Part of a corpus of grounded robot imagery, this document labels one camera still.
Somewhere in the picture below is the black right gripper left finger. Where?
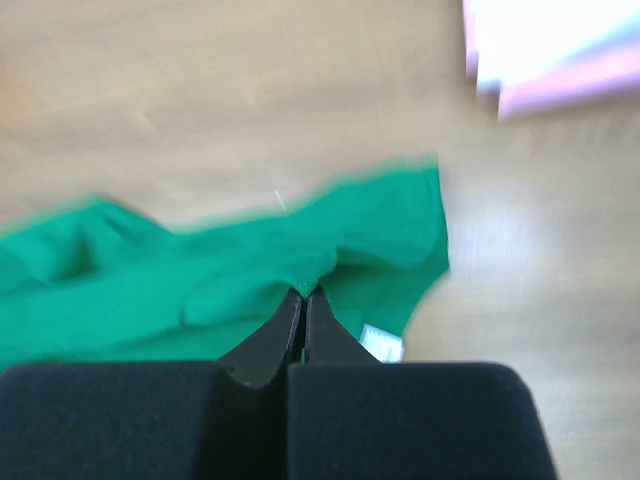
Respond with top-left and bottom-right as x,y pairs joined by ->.
1,291 -> 302,479

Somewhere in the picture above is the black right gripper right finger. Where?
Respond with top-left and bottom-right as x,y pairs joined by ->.
286,290 -> 556,479

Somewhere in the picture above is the green t shirt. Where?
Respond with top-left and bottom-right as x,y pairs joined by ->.
1,158 -> 449,368

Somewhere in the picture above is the white folded t shirt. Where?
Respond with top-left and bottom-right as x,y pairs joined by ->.
462,0 -> 639,92

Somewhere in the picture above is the pink folded t shirt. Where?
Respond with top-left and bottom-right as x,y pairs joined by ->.
462,0 -> 640,124

